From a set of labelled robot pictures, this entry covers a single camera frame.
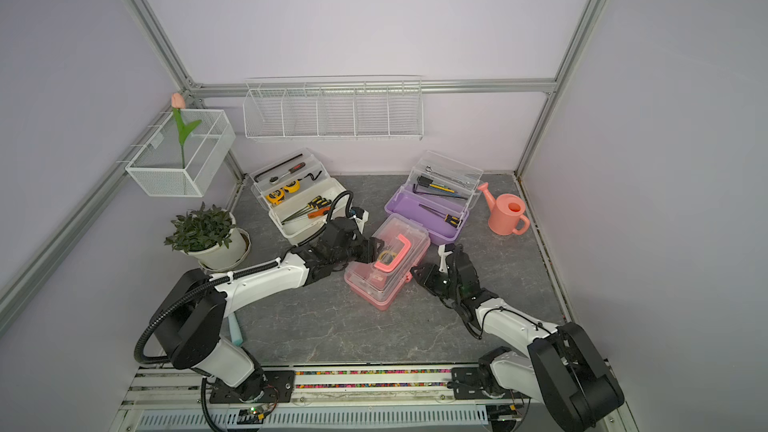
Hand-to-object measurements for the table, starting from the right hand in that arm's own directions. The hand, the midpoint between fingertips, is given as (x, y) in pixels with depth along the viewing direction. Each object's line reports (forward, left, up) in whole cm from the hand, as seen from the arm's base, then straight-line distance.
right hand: (411, 270), depth 86 cm
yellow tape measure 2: (+32, +41, +1) cm, 52 cm away
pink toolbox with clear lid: (-4, +9, 0) cm, 10 cm away
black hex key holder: (+35, -6, +1) cm, 36 cm away
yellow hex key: (+31, -12, +1) cm, 34 cm away
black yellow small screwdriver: (+23, -14, -6) cm, 28 cm away
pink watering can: (+18, -31, +3) cm, 36 cm away
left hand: (+6, +10, +4) cm, 12 cm away
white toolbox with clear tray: (+30, +39, -1) cm, 49 cm away
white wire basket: (+17, +66, +27) cm, 73 cm away
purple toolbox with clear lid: (+30, -11, 0) cm, 32 cm away
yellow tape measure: (+28, +46, +2) cm, 53 cm away
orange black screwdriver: (+26, +33, -6) cm, 42 cm away
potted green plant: (+6, +56, +9) cm, 57 cm away
